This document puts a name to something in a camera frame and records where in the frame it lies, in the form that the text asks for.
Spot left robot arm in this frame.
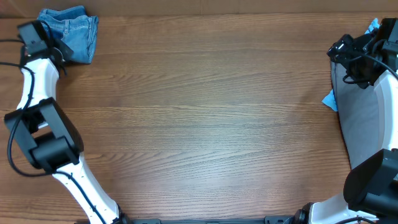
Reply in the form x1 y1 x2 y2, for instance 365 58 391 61
4 20 130 224

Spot light blue denim jeans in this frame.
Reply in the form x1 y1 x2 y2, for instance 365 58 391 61
37 6 99 64

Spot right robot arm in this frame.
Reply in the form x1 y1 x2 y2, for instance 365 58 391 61
285 18 397 223

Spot grey shorts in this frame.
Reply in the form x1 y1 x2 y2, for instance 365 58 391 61
330 62 381 169

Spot light blue cloth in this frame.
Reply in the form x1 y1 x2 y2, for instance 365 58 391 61
322 18 380 112

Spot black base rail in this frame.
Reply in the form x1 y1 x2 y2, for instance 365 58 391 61
129 215 294 224

